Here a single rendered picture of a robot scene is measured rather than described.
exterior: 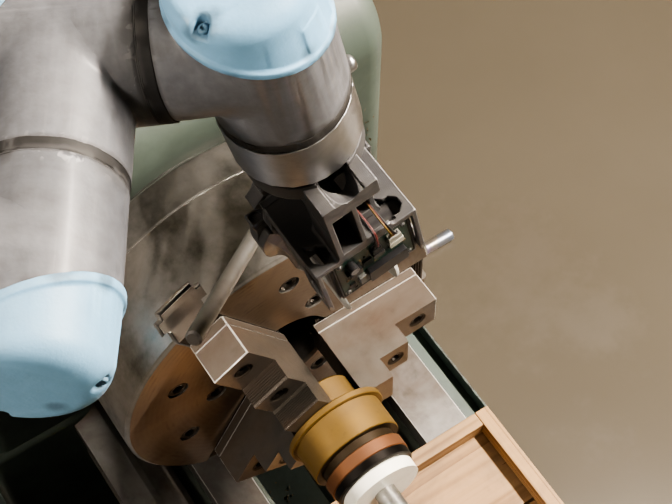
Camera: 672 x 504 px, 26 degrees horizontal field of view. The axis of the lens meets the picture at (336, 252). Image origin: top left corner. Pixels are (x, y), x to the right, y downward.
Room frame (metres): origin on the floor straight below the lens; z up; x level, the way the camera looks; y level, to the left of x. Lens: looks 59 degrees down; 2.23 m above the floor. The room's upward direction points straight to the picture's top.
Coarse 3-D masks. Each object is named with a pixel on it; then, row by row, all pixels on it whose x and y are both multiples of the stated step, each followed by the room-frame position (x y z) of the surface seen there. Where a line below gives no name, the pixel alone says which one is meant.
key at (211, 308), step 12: (252, 240) 0.54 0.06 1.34; (240, 252) 0.52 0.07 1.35; (252, 252) 0.53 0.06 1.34; (228, 264) 0.51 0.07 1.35; (240, 264) 0.51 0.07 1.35; (228, 276) 0.50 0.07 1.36; (216, 288) 0.48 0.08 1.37; (228, 288) 0.49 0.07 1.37; (216, 300) 0.47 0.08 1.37; (204, 312) 0.46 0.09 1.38; (216, 312) 0.46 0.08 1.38; (192, 324) 0.45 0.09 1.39; (204, 324) 0.45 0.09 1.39; (192, 336) 0.44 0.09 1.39; (204, 336) 0.44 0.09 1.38
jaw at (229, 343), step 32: (192, 288) 0.57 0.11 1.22; (192, 320) 0.54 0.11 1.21; (224, 320) 0.55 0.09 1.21; (224, 352) 0.52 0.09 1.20; (256, 352) 0.52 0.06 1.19; (288, 352) 0.55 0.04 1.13; (224, 384) 0.50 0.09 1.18; (256, 384) 0.51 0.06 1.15; (288, 384) 0.51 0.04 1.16; (288, 416) 0.50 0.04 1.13
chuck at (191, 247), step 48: (240, 192) 0.65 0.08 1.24; (144, 240) 0.61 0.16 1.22; (192, 240) 0.60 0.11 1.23; (240, 240) 0.60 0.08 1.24; (144, 288) 0.57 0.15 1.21; (240, 288) 0.56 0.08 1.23; (288, 288) 0.59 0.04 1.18; (144, 336) 0.54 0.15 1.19; (288, 336) 0.62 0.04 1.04; (144, 384) 0.51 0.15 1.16; (192, 384) 0.53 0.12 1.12; (144, 432) 0.50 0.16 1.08; (192, 432) 0.53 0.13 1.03
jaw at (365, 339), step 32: (384, 288) 0.63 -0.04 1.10; (416, 288) 0.63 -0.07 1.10; (320, 320) 0.60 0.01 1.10; (352, 320) 0.60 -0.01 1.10; (384, 320) 0.60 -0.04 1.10; (416, 320) 0.61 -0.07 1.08; (320, 352) 0.59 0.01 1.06; (352, 352) 0.57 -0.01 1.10; (384, 352) 0.57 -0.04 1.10; (352, 384) 0.55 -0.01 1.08; (384, 384) 0.54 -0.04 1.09
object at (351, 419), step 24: (336, 384) 0.54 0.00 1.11; (336, 408) 0.51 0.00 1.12; (360, 408) 0.51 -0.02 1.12; (384, 408) 0.52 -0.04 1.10; (312, 432) 0.49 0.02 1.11; (336, 432) 0.49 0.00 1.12; (360, 432) 0.49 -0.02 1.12; (384, 432) 0.49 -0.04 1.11; (312, 456) 0.47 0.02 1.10; (336, 456) 0.47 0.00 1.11; (360, 456) 0.47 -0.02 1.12; (384, 456) 0.47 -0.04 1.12; (336, 480) 0.45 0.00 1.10
